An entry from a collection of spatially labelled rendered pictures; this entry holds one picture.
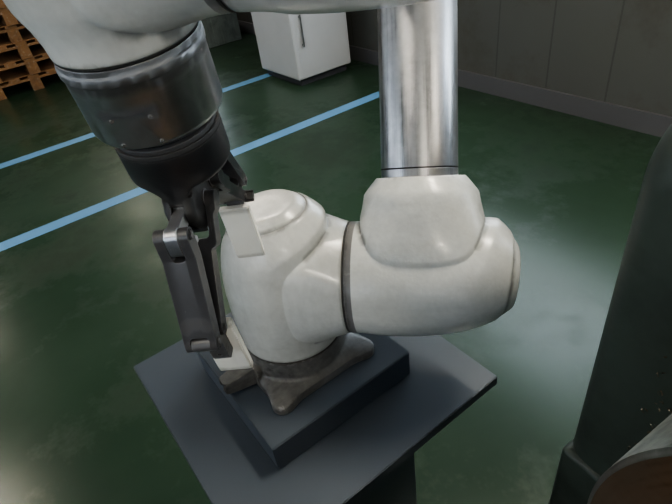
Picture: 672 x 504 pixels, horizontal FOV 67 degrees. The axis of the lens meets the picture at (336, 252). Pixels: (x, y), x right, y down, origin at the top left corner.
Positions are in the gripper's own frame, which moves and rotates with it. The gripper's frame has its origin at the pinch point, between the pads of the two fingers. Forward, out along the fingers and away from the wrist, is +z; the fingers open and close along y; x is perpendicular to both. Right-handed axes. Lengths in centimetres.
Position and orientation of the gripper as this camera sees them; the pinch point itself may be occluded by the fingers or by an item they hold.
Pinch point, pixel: (242, 298)
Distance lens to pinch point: 50.6
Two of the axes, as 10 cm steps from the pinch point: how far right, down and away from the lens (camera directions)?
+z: 1.3, 6.8, 7.3
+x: 9.9, -1.0, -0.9
